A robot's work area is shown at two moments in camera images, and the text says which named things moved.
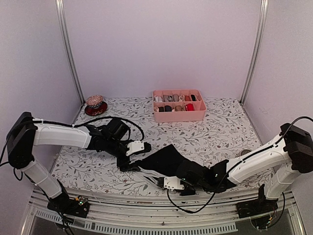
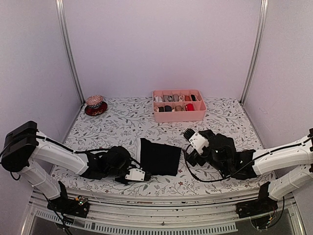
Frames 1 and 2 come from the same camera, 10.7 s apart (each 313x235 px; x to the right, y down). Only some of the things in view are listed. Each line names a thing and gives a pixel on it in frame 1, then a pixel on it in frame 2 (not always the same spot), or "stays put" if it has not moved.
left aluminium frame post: [61, 12] stays put
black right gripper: [185, 194] to [193, 158]
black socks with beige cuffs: [193, 98] stays put
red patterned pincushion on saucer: [96, 106] stays put
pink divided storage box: [178, 105] stays put
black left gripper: [128, 168] to [124, 183]
